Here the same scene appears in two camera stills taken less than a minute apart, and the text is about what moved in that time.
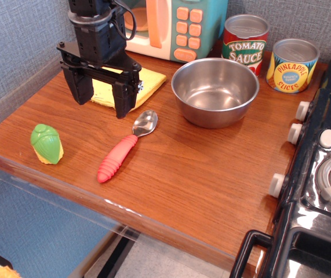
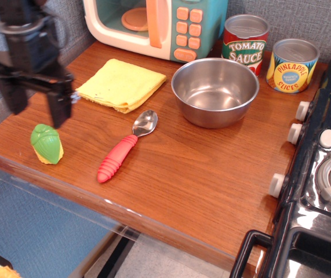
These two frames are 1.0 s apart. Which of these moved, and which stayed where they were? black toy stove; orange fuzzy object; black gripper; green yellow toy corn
Moved: black gripper
Stayed: black toy stove; green yellow toy corn; orange fuzzy object
